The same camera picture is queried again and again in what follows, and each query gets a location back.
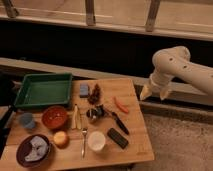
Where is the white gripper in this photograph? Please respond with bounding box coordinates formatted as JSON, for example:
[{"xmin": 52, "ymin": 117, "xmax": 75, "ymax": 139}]
[{"xmin": 140, "ymin": 73, "xmax": 173, "ymax": 101}]

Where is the red orange pepper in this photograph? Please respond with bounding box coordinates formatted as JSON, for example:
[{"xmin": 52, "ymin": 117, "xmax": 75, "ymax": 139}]
[{"xmin": 113, "ymin": 97, "xmax": 129, "ymax": 114}]

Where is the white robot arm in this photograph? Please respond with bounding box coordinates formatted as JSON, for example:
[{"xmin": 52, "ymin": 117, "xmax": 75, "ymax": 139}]
[{"xmin": 140, "ymin": 46, "xmax": 213, "ymax": 100}]

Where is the small metal cup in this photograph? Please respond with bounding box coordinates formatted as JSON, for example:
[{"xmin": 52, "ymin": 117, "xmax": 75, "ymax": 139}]
[{"xmin": 86, "ymin": 105, "xmax": 105, "ymax": 123}]

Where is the white cup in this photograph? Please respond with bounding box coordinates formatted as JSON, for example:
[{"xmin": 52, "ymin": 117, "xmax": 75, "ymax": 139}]
[{"xmin": 88, "ymin": 131, "xmax": 106, "ymax": 153}]

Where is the blue plastic cup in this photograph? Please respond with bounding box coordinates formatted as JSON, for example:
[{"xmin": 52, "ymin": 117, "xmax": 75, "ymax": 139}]
[{"xmin": 18, "ymin": 113, "xmax": 36, "ymax": 129}]

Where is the black rectangular block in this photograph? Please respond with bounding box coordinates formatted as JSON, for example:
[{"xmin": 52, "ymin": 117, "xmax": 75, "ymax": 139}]
[{"xmin": 107, "ymin": 128, "xmax": 129, "ymax": 149}]

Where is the brown pine cone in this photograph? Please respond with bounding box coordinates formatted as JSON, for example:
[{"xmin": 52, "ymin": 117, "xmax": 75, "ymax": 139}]
[{"xmin": 88, "ymin": 84, "xmax": 101, "ymax": 105}]

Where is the blue sponge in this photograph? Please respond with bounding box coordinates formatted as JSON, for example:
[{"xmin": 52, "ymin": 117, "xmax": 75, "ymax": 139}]
[{"xmin": 79, "ymin": 84, "xmax": 89, "ymax": 98}]

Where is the yellow banana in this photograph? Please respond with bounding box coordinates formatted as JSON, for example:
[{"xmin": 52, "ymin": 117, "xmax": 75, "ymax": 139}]
[{"xmin": 71, "ymin": 105, "xmax": 82, "ymax": 130}]

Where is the red bowl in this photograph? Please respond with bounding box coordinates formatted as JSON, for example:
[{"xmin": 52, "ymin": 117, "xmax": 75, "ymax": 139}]
[{"xmin": 42, "ymin": 105, "xmax": 68, "ymax": 130}]

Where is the yellow apple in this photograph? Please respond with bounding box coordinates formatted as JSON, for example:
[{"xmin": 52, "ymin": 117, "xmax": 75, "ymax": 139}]
[{"xmin": 53, "ymin": 131, "xmax": 69, "ymax": 147}]

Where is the green plastic tray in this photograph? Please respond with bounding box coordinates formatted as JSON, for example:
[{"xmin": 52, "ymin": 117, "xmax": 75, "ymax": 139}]
[{"xmin": 14, "ymin": 73, "xmax": 73, "ymax": 110}]

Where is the grey crumpled cloth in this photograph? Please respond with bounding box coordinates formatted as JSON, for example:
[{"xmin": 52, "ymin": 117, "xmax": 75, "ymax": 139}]
[{"xmin": 25, "ymin": 136, "xmax": 48, "ymax": 162}]

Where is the dark purple plate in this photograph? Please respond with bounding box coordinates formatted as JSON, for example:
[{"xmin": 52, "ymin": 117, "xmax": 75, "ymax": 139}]
[{"xmin": 16, "ymin": 134, "xmax": 51, "ymax": 168}]

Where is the black handled knife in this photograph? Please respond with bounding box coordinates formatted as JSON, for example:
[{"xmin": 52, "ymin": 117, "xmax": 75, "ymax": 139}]
[{"xmin": 104, "ymin": 108, "xmax": 130, "ymax": 135}]

